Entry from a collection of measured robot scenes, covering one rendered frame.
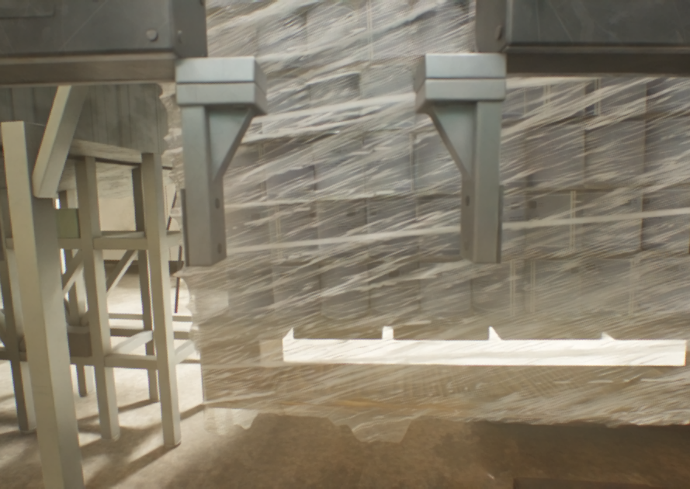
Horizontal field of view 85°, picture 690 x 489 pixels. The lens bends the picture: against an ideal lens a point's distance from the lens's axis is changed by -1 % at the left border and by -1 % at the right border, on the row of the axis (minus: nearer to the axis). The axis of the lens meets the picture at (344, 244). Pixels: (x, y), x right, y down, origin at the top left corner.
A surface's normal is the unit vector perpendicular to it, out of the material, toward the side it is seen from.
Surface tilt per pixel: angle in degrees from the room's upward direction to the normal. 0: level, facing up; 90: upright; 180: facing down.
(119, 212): 90
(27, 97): 90
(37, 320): 90
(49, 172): 115
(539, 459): 0
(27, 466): 0
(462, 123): 90
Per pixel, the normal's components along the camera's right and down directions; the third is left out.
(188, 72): -0.01, 0.12
